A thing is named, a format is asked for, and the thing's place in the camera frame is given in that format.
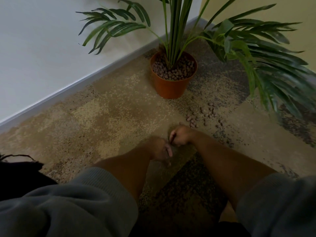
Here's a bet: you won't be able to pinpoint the scattered brown clay pebbles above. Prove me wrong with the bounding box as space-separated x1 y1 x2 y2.
186 102 226 129

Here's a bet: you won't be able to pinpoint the person's left forearm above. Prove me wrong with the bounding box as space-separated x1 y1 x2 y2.
92 143 155 201

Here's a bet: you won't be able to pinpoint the person's right hand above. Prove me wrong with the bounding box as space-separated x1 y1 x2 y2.
169 125 198 147

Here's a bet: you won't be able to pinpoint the person's right forearm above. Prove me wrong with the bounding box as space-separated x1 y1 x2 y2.
189 132 278 210

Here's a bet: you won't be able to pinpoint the brown clay pebbles in pot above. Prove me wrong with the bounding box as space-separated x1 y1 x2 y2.
152 55 196 81

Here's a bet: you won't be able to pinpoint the person's left hand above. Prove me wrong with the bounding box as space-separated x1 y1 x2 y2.
145 136 173 162

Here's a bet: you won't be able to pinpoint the orange plastic plant pot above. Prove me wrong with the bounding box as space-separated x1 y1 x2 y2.
150 51 198 99

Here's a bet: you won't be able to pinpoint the green palm plant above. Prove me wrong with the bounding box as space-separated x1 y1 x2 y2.
76 0 316 121

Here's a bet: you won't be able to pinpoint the grey sweatshirt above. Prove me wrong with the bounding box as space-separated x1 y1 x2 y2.
0 167 316 237

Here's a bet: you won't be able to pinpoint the white skirting board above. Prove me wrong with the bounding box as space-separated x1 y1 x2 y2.
0 17 210 132

